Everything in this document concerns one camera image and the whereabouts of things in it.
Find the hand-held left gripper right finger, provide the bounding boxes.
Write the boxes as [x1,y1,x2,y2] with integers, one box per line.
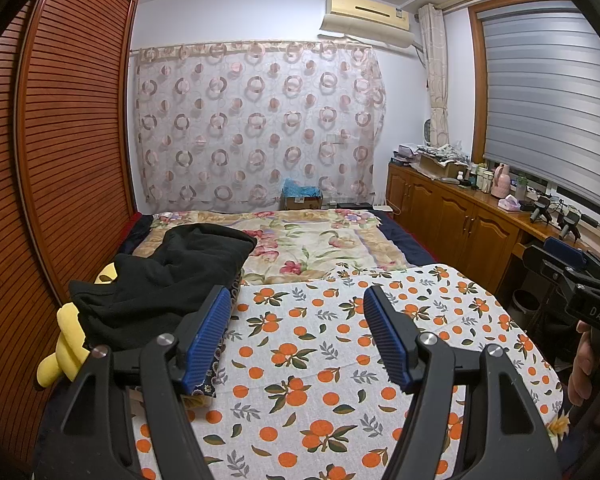
[362,285,563,480]

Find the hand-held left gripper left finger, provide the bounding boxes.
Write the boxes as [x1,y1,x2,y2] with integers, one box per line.
[32,285,232,480]

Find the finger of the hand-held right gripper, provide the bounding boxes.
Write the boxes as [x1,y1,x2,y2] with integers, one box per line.
[522,246,600,297]
[544,236,600,273]

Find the black printed t-shirt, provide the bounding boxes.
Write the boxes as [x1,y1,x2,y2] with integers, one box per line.
[69,224,258,351]

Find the person's right hand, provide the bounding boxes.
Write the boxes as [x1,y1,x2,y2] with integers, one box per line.
[567,320,600,408]

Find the black device on stand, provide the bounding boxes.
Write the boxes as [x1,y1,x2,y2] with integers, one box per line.
[530,196,553,223]
[557,210,581,238]

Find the grey trash bin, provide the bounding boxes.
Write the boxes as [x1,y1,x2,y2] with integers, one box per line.
[511,289,543,328]

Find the orange-print bedsheet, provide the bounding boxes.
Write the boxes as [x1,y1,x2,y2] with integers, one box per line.
[130,262,566,480]

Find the pink bottle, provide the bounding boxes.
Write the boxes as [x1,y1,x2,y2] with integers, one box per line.
[491,164,511,196]

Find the row of small bottles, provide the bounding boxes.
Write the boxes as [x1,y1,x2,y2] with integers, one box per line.
[462,162,493,191]

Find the wooden cabinet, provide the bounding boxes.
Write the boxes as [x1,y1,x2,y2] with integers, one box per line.
[385,160,576,301]

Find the floral blanket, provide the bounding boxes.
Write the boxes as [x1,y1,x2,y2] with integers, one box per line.
[132,209,411,286]

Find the yellow plush toy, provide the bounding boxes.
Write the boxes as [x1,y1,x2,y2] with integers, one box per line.
[36,262,118,388]

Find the grey window blind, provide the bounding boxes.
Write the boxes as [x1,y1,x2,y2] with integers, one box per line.
[472,0,600,203]

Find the small cardboard box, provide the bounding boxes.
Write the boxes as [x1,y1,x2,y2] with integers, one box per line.
[281,195,323,211]

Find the beige window curtain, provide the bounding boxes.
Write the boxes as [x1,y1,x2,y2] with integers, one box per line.
[417,4,451,146]

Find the circle-patterned sheer curtain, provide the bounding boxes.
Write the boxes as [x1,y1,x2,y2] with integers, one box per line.
[132,40,387,206]

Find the wooden louvered wardrobe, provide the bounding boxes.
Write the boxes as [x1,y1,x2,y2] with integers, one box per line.
[0,0,141,461]

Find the beige air conditioner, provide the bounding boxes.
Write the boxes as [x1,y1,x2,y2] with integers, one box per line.
[320,0,421,43]

